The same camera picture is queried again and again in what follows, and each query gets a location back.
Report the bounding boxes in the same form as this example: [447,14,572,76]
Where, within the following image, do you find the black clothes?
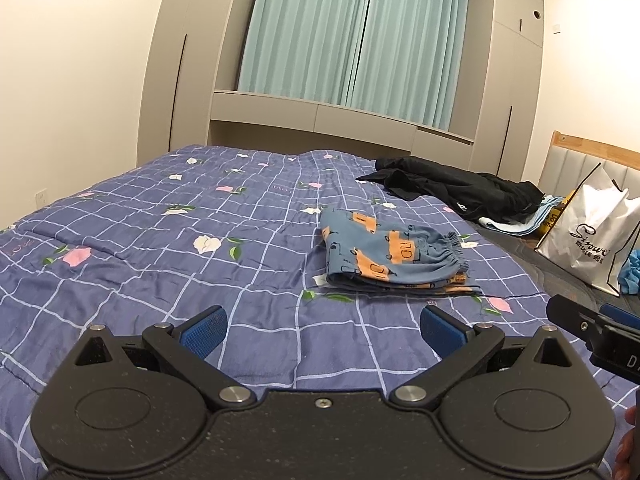
[356,156,546,224]

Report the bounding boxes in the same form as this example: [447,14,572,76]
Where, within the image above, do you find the teal curtain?
[237,0,472,132]

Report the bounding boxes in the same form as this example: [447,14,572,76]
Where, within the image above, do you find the wooden padded headboard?
[537,130,640,203]

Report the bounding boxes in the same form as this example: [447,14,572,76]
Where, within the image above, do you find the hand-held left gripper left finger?
[72,305,258,408]

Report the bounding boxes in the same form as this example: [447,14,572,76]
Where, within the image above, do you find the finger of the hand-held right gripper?
[599,302,640,334]
[546,294,609,354]

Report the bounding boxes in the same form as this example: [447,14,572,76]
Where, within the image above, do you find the light blue towel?
[475,194,564,236]

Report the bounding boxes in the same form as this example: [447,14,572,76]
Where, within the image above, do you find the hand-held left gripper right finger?
[390,305,576,408]

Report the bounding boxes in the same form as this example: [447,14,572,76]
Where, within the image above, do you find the person's right hand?
[614,402,640,480]

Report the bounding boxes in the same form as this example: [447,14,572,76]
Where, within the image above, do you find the white shopping bag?
[535,162,640,297]

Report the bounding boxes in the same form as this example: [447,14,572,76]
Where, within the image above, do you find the blue crumpled cloth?
[620,248,640,297]

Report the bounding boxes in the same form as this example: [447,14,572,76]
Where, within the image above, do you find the yellow package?
[542,201,574,234]

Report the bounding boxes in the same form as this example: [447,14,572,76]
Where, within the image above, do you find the beige wardrobe unit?
[137,0,547,188]

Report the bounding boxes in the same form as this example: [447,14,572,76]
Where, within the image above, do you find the purple checked floral quilt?
[0,144,640,411]

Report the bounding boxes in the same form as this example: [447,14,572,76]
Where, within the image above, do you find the blue printed pants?
[319,206,483,301]

